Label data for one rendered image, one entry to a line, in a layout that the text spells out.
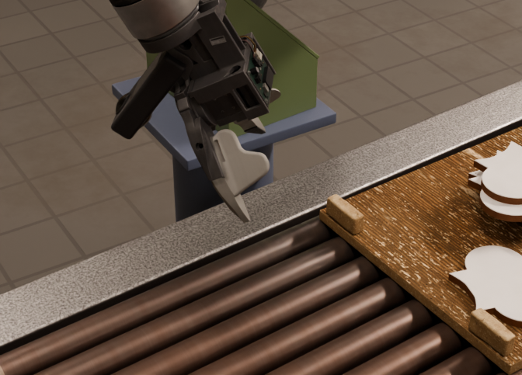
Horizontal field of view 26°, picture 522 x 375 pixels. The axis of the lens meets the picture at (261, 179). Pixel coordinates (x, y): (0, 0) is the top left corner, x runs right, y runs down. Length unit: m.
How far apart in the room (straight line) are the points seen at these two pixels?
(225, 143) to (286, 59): 0.66
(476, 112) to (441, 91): 1.89
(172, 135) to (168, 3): 0.74
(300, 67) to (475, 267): 0.52
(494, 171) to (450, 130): 0.25
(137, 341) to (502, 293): 0.43
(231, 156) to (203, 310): 0.31
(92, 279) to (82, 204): 1.71
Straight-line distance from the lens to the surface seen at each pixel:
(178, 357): 1.29
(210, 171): 1.09
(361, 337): 1.32
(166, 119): 1.79
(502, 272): 1.39
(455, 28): 4.03
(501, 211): 1.41
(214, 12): 1.04
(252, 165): 1.08
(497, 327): 1.28
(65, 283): 1.41
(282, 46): 1.72
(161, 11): 1.03
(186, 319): 1.34
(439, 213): 1.49
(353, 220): 1.42
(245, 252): 1.43
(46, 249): 2.97
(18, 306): 1.39
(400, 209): 1.49
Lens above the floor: 1.81
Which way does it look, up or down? 35 degrees down
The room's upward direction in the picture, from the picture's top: straight up
